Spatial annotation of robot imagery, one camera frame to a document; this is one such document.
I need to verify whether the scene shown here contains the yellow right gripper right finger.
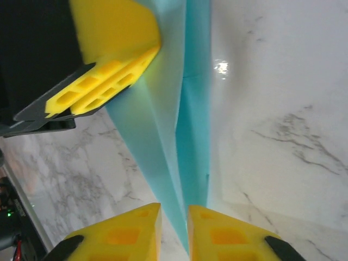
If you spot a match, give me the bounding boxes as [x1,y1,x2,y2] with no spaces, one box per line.
[187,203,308,261]

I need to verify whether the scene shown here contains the light blue paper sheet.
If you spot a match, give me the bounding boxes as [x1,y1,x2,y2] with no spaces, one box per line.
[104,0,213,256]

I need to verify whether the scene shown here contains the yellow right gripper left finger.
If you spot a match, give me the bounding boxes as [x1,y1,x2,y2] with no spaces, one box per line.
[43,202,163,261]

